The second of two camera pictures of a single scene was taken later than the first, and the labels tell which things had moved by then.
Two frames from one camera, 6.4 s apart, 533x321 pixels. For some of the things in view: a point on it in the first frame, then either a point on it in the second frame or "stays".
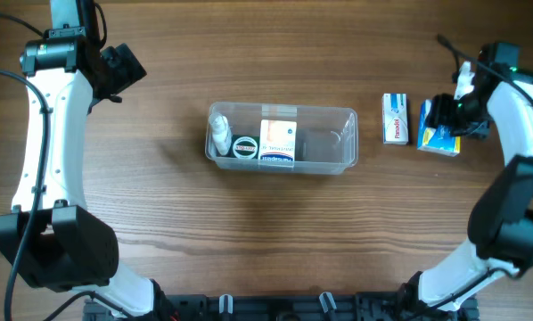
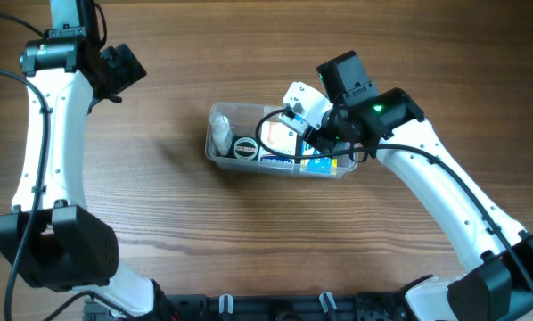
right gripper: [438, 114] → [318, 137]
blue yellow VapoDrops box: [438, 139] → [325, 165]
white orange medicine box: [277, 144] stays
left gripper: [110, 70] stays
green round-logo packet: [245, 146] stays
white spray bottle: [220, 133] stays
